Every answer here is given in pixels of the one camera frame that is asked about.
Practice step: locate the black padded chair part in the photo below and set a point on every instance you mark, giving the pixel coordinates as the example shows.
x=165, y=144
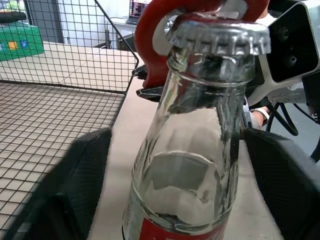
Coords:
x=12, y=16

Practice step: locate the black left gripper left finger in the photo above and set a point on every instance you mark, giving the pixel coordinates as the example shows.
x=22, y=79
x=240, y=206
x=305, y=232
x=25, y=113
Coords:
x=75, y=180

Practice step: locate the clear glass bottle red label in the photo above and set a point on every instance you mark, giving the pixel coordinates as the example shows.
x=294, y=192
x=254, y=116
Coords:
x=190, y=140

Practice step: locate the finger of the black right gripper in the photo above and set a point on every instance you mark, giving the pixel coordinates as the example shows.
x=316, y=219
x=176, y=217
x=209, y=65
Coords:
x=151, y=93
x=142, y=73

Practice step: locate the red bottle opener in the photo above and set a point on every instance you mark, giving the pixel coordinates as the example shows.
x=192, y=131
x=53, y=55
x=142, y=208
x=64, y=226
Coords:
x=147, y=42

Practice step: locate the open laptop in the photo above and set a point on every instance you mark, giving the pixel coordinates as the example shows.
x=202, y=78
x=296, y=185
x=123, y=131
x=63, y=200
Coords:
x=136, y=11

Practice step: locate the white office desk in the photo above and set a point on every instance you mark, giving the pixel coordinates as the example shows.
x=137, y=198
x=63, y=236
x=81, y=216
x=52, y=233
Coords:
x=120, y=27

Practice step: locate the silver crown bottle cap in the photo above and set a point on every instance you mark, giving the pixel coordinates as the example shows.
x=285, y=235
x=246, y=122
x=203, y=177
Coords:
x=222, y=35

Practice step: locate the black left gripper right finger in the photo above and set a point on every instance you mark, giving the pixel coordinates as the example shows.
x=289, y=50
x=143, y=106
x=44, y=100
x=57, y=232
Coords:
x=287, y=190

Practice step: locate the green cardboard box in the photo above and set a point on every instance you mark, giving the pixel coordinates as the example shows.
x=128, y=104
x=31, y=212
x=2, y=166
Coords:
x=22, y=42

